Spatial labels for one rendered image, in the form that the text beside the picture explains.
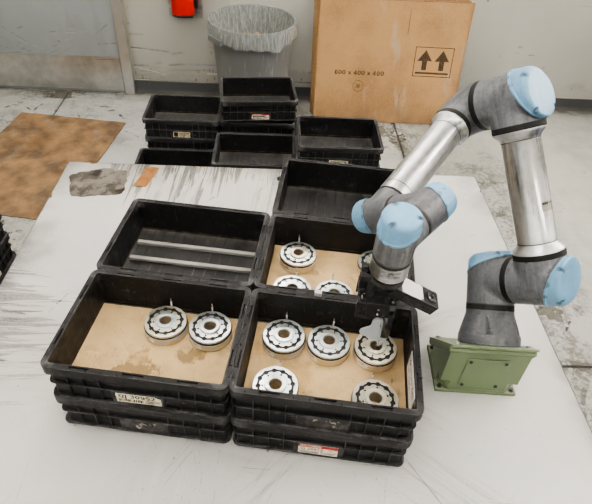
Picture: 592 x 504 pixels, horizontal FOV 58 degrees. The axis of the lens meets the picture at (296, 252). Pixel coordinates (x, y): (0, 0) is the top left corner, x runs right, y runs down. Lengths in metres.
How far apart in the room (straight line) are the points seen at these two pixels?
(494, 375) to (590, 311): 1.57
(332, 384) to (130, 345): 0.49
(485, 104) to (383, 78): 2.74
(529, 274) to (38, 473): 1.17
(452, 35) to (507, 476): 3.17
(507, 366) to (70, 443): 1.05
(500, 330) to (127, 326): 0.91
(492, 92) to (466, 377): 0.68
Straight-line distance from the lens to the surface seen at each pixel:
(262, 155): 2.84
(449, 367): 1.41
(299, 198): 1.78
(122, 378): 1.19
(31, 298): 1.74
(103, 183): 2.12
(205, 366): 1.30
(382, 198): 1.11
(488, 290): 1.40
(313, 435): 1.24
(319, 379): 1.28
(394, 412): 1.14
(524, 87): 1.26
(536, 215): 1.31
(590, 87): 4.83
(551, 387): 1.61
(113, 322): 1.43
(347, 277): 1.51
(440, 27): 4.03
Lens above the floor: 1.88
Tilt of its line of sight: 42 degrees down
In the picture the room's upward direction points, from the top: 4 degrees clockwise
